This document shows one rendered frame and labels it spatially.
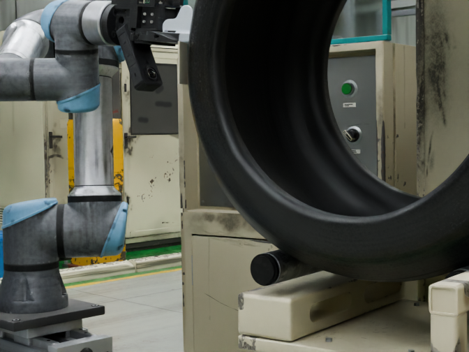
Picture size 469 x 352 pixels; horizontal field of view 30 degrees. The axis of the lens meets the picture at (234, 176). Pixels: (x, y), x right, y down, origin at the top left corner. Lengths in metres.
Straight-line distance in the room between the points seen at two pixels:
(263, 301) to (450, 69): 0.51
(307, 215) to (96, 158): 0.84
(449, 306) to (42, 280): 1.44
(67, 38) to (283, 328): 0.65
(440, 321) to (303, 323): 0.70
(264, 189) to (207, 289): 0.97
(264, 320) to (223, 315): 0.88
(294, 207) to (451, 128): 0.41
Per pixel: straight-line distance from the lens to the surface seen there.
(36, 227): 1.88
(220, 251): 2.06
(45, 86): 1.55
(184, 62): 1.27
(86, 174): 1.89
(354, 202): 1.40
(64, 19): 1.54
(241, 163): 1.18
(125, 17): 1.47
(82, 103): 1.55
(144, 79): 1.42
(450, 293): 0.53
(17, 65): 1.56
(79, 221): 1.87
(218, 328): 2.10
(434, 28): 1.47
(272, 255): 1.20
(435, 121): 1.47
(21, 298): 1.90
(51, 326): 1.89
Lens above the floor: 1.09
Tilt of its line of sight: 3 degrees down
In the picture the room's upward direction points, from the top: 1 degrees counter-clockwise
